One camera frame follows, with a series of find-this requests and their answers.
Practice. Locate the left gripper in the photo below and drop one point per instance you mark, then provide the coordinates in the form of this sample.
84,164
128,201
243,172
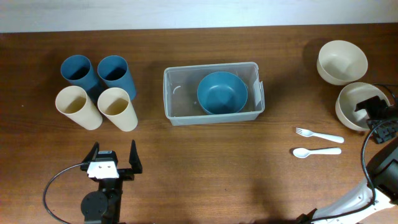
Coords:
127,174

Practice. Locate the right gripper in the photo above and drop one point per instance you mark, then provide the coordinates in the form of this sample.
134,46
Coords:
371,105

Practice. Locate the cream bowl front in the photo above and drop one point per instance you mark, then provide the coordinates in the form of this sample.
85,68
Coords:
347,100

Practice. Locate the cream bowl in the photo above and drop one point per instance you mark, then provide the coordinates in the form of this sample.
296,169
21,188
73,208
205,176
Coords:
340,62
347,100

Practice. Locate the cream bowl back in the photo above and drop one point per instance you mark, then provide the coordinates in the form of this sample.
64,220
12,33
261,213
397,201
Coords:
340,62

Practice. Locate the blue bowl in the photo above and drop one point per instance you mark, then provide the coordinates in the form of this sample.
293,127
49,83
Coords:
222,93

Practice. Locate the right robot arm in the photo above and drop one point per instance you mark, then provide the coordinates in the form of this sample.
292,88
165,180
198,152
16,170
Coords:
378,190

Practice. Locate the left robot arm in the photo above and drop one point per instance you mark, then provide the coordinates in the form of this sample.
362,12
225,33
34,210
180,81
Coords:
104,204

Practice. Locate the clear plastic container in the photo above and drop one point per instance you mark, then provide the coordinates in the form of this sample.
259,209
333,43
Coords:
182,106

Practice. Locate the white plastic fork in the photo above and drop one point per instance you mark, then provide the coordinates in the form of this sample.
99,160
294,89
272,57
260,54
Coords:
308,133

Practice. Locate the cream cup front right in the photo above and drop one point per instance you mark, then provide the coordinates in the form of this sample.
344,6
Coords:
116,105

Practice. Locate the cream cup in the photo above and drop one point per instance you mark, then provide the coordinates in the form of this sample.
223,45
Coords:
116,105
74,103

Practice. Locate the cream cup front left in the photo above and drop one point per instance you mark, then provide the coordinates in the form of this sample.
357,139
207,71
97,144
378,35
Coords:
74,103

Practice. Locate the blue cup back right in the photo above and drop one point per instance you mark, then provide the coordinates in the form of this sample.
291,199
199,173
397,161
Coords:
114,71

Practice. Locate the blue cup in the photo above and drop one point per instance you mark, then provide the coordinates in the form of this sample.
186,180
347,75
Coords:
114,71
78,70

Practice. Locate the white plastic spoon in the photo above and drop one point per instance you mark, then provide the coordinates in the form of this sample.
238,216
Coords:
304,153

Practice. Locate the blue cup back left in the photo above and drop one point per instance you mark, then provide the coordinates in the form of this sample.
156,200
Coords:
78,70

